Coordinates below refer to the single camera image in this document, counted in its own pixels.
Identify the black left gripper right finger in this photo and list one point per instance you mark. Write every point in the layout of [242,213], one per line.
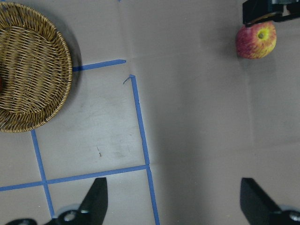
[259,209]

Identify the red yellow apple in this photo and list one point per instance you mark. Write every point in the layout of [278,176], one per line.
[257,41]

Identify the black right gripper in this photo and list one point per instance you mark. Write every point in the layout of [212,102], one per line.
[260,11]

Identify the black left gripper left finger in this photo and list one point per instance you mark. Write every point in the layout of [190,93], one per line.
[92,210]

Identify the brown wicker basket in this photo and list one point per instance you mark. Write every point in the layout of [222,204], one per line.
[35,68]

